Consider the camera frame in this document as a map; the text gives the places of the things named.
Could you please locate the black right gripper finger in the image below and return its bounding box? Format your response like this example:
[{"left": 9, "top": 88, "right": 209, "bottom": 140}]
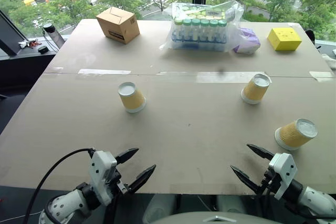
[
  {"left": 230, "top": 165, "right": 264, "bottom": 196},
  {"left": 246, "top": 143, "right": 276, "bottom": 161}
]

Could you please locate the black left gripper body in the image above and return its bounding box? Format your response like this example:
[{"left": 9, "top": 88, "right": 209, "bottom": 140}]
[{"left": 104, "top": 165, "right": 131, "bottom": 199}]

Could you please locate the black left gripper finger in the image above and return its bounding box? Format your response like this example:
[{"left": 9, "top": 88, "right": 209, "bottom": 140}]
[
  {"left": 114, "top": 147, "right": 140, "bottom": 166},
  {"left": 127, "top": 164, "right": 157, "bottom": 194}
]

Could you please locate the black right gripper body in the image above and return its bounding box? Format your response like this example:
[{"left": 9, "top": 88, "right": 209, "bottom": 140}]
[{"left": 258, "top": 167, "right": 284, "bottom": 196}]

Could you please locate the yellow ribbed paper cup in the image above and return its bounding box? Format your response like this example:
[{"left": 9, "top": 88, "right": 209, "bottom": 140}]
[
  {"left": 117, "top": 81, "right": 146, "bottom": 114},
  {"left": 275, "top": 118, "right": 318, "bottom": 151},
  {"left": 240, "top": 73, "right": 271, "bottom": 105}
]

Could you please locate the grey robot torso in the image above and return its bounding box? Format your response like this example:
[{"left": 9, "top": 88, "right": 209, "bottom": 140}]
[{"left": 143, "top": 211, "right": 284, "bottom": 224}]

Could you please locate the clear tape strip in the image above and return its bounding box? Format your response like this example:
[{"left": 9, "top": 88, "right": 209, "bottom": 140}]
[
  {"left": 309, "top": 71, "right": 334, "bottom": 82},
  {"left": 78, "top": 68, "right": 132, "bottom": 76}
]

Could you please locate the purple plastic pack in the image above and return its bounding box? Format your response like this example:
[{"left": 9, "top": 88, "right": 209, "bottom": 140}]
[{"left": 232, "top": 27, "right": 261, "bottom": 56}]

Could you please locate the yellow box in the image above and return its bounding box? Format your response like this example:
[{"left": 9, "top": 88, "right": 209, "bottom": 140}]
[{"left": 267, "top": 27, "right": 302, "bottom": 51}]

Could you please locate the blue test tube rack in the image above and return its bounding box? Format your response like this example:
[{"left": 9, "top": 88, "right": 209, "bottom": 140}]
[{"left": 171, "top": 34, "right": 228, "bottom": 51}]

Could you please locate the brown cardboard box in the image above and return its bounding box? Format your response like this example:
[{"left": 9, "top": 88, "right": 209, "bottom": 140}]
[{"left": 96, "top": 6, "right": 141, "bottom": 45}]

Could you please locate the green capped test tube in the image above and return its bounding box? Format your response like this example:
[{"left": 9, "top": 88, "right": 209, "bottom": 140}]
[
  {"left": 191, "top": 18, "right": 201, "bottom": 42},
  {"left": 218, "top": 20, "right": 227, "bottom": 44},
  {"left": 183, "top": 18, "right": 193, "bottom": 41},
  {"left": 200, "top": 19, "right": 210, "bottom": 42},
  {"left": 174, "top": 18, "right": 184, "bottom": 41},
  {"left": 209, "top": 19, "right": 219, "bottom": 43}
]

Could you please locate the black side counter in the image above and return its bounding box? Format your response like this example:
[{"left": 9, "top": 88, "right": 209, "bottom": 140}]
[{"left": 0, "top": 50, "right": 58, "bottom": 99}]

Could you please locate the clear plastic bag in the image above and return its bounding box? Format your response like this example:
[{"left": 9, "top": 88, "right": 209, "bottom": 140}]
[{"left": 160, "top": 0, "right": 247, "bottom": 53}]

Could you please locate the black water bottle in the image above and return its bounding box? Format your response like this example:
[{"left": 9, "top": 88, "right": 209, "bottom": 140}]
[{"left": 42, "top": 23, "right": 66, "bottom": 51}]

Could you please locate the red and white keyring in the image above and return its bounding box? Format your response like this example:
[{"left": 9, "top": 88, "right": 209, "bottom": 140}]
[{"left": 17, "top": 39, "right": 40, "bottom": 49}]

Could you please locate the black slanted panel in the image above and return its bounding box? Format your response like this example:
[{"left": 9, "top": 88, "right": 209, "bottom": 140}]
[{"left": 0, "top": 9, "right": 27, "bottom": 57}]

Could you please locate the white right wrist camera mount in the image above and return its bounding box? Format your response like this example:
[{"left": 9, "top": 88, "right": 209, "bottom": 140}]
[{"left": 268, "top": 152, "right": 298, "bottom": 200}]

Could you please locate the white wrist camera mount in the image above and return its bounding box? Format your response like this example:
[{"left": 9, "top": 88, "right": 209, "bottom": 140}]
[
  {"left": 268, "top": 152, "right": 298, "bottom": 200},
  {"left": 88, "top": 150, "right": 118, "bottom": 206}
]

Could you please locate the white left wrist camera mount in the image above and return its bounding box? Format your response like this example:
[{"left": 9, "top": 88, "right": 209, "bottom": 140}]
[{"left": 88, "top": 150, "right": 118, "bottom": 206}]

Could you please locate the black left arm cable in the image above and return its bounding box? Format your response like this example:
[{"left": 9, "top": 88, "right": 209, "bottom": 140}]
[{"left": 23, "top": 147, "right": 96, "bottom": 224}]

